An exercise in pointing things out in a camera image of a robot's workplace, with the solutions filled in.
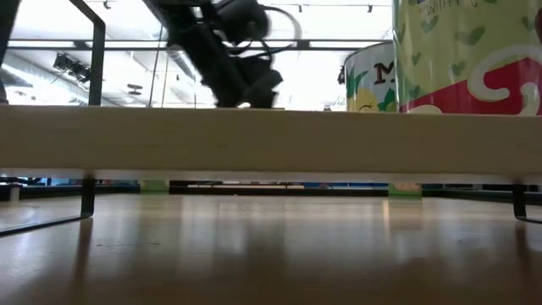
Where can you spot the green red hearts tin can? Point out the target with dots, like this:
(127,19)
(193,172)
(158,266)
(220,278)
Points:
(466,42)

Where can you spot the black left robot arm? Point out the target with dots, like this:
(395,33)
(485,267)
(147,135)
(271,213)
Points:
(199,38)

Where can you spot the light wooden shelf board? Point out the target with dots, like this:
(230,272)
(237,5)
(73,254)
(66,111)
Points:
(254,140)

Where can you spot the round ceiling lamp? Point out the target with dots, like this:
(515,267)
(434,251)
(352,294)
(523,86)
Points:
(135,90)

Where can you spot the white pineapple print tin can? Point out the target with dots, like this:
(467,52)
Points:
(372,84)

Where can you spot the black ceiling spotlight cluster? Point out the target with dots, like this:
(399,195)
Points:
(72,68)

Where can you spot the black table edge rail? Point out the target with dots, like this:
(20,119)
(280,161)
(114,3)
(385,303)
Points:
(254,192)

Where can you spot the black frame crossbar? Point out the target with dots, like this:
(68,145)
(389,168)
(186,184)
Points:
(127,48)

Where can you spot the black metal shelf side frame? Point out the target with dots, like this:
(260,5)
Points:
(518,203)
(97,63)

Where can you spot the small grey post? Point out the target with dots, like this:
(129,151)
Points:
(14,194)

